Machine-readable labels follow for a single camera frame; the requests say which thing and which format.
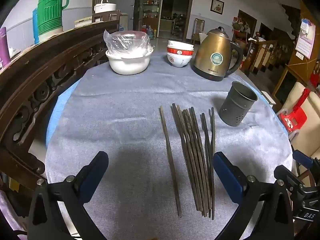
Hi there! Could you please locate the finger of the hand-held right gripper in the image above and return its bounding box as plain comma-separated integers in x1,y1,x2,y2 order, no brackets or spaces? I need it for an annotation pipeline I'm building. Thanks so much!
274,165,304,193
292,150,313,168

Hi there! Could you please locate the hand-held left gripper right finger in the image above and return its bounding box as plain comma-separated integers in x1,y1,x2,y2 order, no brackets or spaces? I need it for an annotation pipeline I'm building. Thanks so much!
212,151,293,240

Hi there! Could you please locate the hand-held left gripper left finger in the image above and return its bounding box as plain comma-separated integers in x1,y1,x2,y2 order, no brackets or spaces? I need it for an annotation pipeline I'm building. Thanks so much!
26,151,109,240

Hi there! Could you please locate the group of dark chopsticks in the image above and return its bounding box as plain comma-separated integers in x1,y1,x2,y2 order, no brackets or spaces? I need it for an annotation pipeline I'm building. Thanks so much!
171,103,216,221

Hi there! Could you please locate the dark wooden chopstick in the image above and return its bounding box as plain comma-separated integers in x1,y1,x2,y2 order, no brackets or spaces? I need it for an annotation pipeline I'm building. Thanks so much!
159,106,183,217

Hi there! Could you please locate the grey perforated utensil holder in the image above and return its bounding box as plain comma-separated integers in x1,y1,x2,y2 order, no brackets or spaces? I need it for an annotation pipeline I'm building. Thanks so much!
219,81,258,127

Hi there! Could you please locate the cream padded chair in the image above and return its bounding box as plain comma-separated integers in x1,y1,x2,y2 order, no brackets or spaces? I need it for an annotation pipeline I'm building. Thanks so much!
285,81,320,155

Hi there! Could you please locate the red plastic stool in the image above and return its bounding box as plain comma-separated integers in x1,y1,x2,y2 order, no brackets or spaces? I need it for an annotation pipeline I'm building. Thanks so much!
278,104,307,133

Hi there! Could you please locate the grey blue tablecloth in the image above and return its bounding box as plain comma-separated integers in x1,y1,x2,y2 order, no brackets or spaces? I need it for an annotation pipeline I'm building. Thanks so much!
45,52,293,240

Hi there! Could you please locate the blue table cover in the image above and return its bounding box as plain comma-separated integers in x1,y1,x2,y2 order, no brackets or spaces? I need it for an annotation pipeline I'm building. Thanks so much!
46,79,83,155

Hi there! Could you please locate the purple patterned cloth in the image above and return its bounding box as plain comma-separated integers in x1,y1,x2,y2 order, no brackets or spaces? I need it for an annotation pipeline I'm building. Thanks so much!
0,190,28,240

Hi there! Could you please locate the white plastic basin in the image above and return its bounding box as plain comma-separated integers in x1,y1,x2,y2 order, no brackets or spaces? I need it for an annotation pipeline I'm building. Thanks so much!
105,49,153,75

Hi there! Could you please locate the wooden stair railing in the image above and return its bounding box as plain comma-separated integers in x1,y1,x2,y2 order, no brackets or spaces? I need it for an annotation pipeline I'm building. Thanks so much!
246,31,288,75

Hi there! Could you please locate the brass electric kettle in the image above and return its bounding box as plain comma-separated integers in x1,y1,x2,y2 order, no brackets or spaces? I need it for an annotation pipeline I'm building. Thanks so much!
191,26,244,82

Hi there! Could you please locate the red rimmed white bowl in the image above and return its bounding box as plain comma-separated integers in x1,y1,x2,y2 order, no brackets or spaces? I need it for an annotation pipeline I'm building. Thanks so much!
167,40,194,55
167,51,193,68

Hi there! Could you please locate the carved wooden backrest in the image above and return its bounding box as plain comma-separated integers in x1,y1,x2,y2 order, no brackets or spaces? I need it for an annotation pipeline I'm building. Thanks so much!
0,21,120,198

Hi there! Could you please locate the clear plastic bag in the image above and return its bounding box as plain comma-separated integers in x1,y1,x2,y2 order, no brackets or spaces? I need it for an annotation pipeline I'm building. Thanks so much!
103,29,154,57

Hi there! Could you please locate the wooden dining chair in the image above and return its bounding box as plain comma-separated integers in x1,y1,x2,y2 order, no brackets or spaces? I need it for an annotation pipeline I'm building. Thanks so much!
192,18,205,44

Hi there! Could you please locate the purple bottle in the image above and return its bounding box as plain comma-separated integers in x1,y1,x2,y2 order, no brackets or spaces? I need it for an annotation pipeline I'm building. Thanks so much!
0,27,12,67

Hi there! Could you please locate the blue plastic jug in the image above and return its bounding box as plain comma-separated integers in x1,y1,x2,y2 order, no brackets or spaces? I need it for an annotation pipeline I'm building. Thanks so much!
32,8,41,44

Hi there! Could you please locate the white lidded pot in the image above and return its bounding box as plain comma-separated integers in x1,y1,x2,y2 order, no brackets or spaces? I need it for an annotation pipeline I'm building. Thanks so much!
94,0,117,14

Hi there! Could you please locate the green plastic thermos jug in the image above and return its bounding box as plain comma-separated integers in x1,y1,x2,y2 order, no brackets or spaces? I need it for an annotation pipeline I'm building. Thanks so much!
37,0,72,34

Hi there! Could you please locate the glass display cabinet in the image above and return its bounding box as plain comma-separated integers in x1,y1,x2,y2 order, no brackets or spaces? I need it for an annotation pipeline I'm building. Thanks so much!
141,0,162,39

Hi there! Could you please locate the grey refrigerator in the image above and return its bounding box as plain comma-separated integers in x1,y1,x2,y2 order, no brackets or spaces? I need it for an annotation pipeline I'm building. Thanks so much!
107,0,142,32

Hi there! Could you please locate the wall calendar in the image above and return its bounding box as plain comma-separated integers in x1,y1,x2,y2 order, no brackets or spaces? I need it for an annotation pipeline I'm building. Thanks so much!
295,18,316,59

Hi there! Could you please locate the brown wooden frame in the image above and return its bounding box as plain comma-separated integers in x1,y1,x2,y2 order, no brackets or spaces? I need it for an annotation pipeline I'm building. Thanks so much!
92,9,121,23

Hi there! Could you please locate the framed wall picture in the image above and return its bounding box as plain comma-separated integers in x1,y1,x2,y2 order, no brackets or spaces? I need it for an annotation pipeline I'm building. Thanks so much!
210,0,225,15

